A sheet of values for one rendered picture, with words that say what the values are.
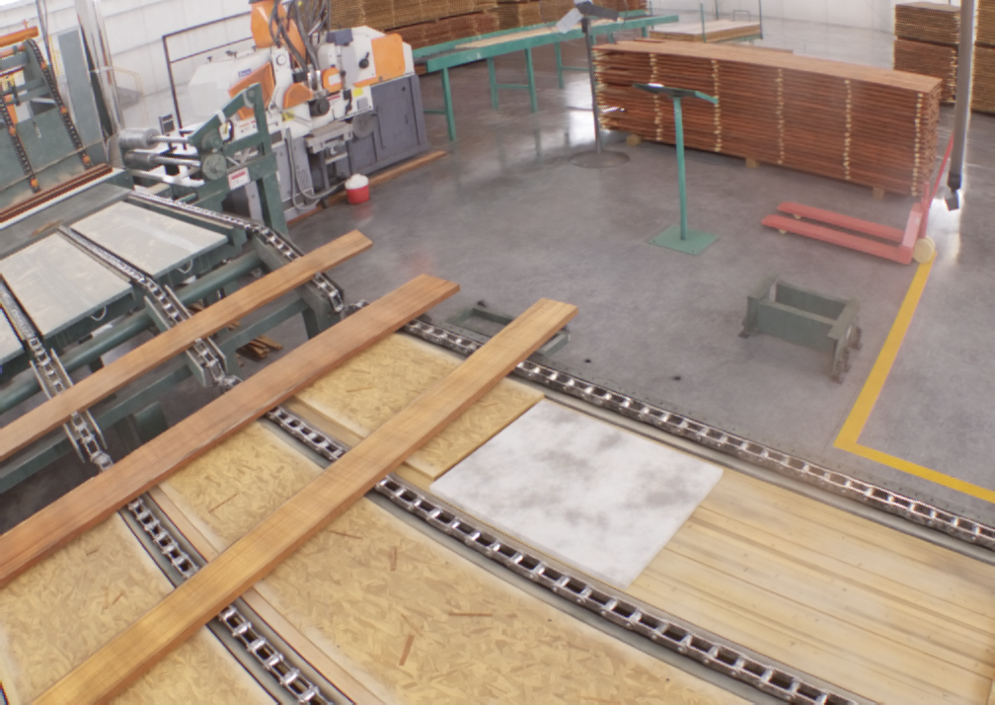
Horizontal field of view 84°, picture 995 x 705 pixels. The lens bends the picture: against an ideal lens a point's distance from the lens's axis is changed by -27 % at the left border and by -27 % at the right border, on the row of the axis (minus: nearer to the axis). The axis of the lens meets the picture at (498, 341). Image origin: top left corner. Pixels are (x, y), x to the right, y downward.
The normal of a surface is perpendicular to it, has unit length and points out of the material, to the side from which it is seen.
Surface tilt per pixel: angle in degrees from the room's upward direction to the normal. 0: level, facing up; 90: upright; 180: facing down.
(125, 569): 0
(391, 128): 90
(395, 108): 90
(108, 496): 0
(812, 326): 90
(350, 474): 0
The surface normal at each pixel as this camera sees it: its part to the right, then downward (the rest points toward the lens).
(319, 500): -0.11, -0.86
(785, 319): -0.66, 0.44
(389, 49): 0.74, 0.26
